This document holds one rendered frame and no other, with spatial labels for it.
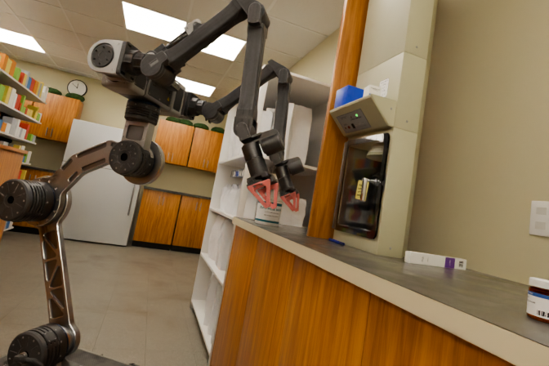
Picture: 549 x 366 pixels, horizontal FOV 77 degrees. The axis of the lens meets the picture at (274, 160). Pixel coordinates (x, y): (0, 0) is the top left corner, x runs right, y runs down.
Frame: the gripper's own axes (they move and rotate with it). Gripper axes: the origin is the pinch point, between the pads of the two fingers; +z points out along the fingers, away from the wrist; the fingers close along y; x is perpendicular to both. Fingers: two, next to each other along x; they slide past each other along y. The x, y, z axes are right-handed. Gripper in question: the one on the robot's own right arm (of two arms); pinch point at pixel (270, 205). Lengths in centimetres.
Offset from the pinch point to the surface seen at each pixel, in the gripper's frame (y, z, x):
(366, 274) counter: -17.6, 23.9, -19.3
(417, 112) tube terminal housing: 35, -18, -59
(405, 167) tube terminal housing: 34, 1, -47
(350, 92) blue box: 42, -37, -40
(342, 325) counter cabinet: -6.6, 35.5, -9.0
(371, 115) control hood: 32, -22, -42
